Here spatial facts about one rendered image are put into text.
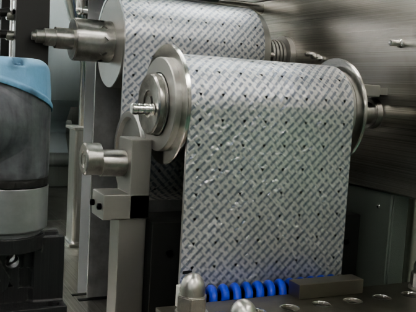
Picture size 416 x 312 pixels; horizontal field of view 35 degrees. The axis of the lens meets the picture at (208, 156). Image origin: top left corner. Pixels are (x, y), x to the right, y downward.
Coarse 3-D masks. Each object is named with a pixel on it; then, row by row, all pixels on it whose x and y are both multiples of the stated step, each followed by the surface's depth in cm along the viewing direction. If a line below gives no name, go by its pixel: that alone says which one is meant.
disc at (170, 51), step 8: (160, 48) 83; (168, 48) 80; (176, 48) 78; (160, 56) 83; (168, 56) 80; (176, 56) 78; (176, 64) 78; (184, 64) 76; (184, 72) 76; (184, 80) 76; (184, 88) 76; (184, 96) 76; (184, 104) 76; (184, 112) 76; (184, 120) 76; (184, 128) 76; (176, 136) 78; (184, 136) 76; (176, 144) 78; (152, 152) 85; (160, 152) 83; (168, 152) 80; (176, 152) 78; (160, 160) 82; (168, 160) 80
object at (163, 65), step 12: (156, 60) 82; (168, 60) 79; (156, 72) 82; (168, 72) 78; (168, 84) 78; (180, 84) 77; (180, 96) 77; (180, 108) 77; (168, 120) 78; (144, 132) 85; (168, 132) 78; (156, 144) 82; (168, 144) 79
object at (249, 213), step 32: (192, 160) 78; (224, 160) 79; (256, 160) 81; (288, 160) 83; (320, 160) 85; (192, 192) 78; (224, 192) 80; (256, 192) 82; (288, 192) 84; (320, 192) 86; (192, 224) 78; (224, 224) 80; (256, 224) 82; (288, 224) 84; (320, 224) 87; (192, 256) 79; (224, 256) 81; (256, 256) 83; (288, 256) 85; (320, 256) 87
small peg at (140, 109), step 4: (132, 104) 78; (136, 104) 78; (140, 104) 78; (144, 104) 78; (148, 104) 79; (152, 104) 79; (132, 108) 78; (136, 108) 78; (140, 108) 78; (144, 108) 78; (148, 108) 78; (152, 108) 78; (132, 112) 78; (136, 112) 78; (140, 112) 78; (144, 112) 78; (148, 112) 78; (152, 112) 79
